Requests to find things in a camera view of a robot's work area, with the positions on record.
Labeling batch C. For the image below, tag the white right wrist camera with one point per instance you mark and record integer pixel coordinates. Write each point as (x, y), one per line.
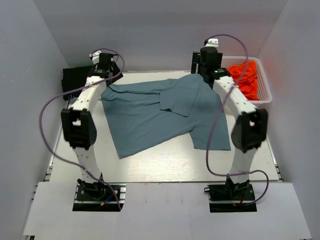
(211, 42)

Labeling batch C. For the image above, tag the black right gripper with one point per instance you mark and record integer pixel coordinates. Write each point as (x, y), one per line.
(196, 59)

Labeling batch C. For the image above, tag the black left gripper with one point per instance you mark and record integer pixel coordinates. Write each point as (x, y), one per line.
(116, 70)

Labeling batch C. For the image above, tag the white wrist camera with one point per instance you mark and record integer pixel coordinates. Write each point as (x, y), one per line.
(95, 56)
(211, 42)

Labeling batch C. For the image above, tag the folded black t-shirt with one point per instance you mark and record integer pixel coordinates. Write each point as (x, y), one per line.
(74, 78)

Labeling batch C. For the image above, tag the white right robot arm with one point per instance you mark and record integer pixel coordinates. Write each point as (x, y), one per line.
(250, 128)

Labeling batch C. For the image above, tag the teal blue t-shirt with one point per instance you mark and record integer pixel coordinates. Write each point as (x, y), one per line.
(143, 115)

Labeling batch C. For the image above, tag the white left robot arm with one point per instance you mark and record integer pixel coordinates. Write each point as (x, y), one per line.
(78, 126)

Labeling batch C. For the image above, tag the crumpled orange t-shirt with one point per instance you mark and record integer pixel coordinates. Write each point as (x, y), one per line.
(248, 84)

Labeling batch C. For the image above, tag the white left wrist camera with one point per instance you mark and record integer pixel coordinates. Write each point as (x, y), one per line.
(95, 56)

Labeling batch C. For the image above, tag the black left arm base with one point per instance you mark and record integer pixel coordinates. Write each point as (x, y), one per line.
(98, 197)

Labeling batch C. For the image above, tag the white plastic mesh basket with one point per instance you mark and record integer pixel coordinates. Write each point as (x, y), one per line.
(264, 93)

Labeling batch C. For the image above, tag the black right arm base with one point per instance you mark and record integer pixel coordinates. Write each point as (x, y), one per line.
(231, 198)

